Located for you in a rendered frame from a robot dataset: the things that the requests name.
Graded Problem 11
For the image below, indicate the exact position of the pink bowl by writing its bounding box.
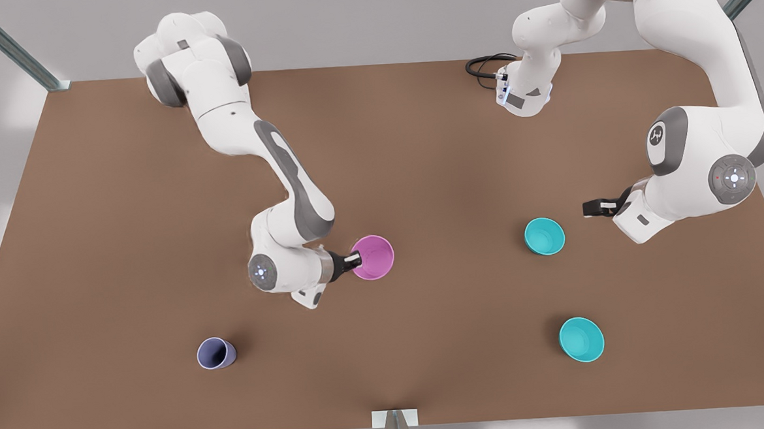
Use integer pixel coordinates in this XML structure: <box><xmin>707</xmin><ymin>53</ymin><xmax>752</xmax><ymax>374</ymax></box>
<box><xmin>349</xmin><ymin>234</ymin><xmax>397</xmax><ymax>283</ymax></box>

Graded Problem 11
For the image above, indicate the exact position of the teal bowl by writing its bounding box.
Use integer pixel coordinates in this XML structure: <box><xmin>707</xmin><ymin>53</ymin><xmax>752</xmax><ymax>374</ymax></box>
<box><xmin>558</xmin><ymin>315</ymin><xmax>607</xmax><ymax>365</ymax></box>
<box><xmin>523</xmin><ymin>216</ymin><xmax>567</xmax><ymax>258</ymax></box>

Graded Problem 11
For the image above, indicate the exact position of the lavender cup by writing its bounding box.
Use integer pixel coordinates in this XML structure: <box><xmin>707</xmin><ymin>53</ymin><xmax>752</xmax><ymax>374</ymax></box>
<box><xmin>196</xmin><ymin>336</ymin><xmax>238</xmax><ymax>372</ymax></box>

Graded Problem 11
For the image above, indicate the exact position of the black cable loop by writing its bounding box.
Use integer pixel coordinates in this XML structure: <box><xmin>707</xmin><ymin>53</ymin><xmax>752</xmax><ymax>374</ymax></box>
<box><xmin>464</xmin><ymin>52</ymin><xmax>521</xmax><ymax>93</ymax></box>

